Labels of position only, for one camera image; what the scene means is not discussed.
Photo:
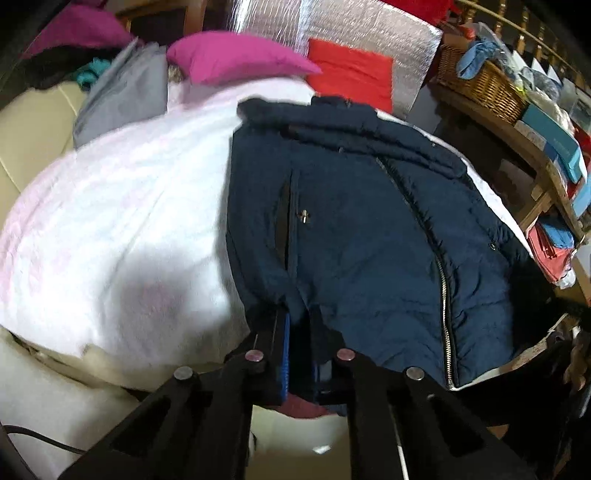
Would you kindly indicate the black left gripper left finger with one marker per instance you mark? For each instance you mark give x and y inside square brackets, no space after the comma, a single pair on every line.
[197,426]

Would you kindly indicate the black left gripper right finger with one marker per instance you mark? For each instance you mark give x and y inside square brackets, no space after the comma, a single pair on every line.
[401,425]

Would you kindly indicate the navy blue puffer jacket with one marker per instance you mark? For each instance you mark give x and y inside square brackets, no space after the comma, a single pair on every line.
[375,237]

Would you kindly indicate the pink folded clothes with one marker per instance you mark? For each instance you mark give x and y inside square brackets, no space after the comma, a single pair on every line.
[553,249]

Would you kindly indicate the white fleece blanket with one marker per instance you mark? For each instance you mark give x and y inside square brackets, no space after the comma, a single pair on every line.
[121,245]

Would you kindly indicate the wooden shelf table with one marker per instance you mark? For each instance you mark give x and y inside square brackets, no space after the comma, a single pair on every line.
[519,172]

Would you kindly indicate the light blue box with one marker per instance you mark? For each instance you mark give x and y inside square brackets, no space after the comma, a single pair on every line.
[563,142]

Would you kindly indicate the cream leather sofa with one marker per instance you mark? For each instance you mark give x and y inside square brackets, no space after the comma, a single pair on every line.
[36,129]

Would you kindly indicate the grey garment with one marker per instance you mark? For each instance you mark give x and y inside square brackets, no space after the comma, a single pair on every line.
[134,88]

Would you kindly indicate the wicker basket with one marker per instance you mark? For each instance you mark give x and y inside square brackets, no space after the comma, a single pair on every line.
[490,88]

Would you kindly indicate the red cushion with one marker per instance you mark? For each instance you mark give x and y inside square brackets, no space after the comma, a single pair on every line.
[358,75]

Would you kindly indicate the blue cloth in basket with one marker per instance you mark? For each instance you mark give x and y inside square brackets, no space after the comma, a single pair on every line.
[475,57]

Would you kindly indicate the magenta pillow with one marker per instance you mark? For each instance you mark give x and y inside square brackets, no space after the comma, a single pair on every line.
[215,58]

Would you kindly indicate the teal garment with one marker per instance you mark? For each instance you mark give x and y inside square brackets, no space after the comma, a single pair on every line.
[87,75]

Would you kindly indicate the silver foil insulation mat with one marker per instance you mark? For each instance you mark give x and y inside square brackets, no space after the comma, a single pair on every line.
[367,25]

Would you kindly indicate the wooden chair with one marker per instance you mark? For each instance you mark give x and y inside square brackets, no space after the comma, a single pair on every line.
[160,21]

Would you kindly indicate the red cloth behind mat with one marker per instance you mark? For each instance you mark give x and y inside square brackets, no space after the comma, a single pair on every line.
[431,11]

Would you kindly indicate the magenta garment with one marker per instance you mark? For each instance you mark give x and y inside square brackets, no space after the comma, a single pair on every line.
[80,25]

